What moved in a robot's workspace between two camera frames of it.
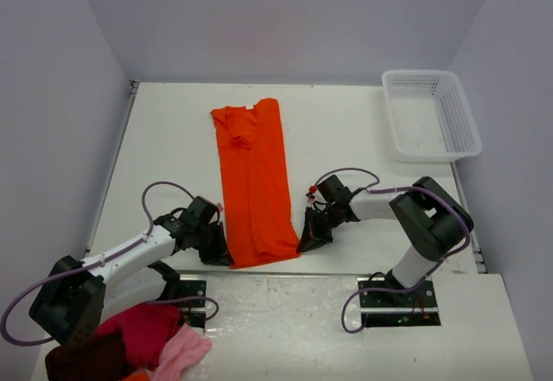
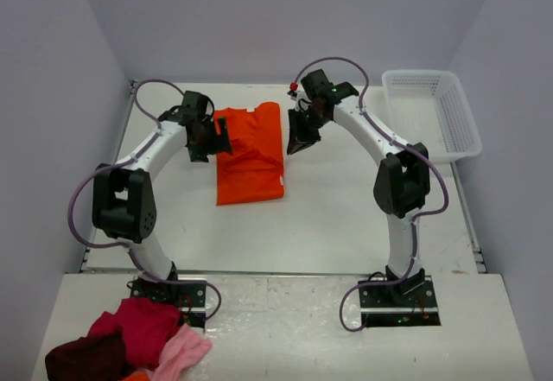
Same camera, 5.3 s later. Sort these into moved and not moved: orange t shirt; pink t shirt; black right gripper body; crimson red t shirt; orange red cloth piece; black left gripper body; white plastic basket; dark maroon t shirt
Moved: black left gripper body; black right gripper body; orange t shirt
Not moved: orange red cloth piece; dark maroon t shirt; crimson red t shirt; white plastic basket; pink t shirt
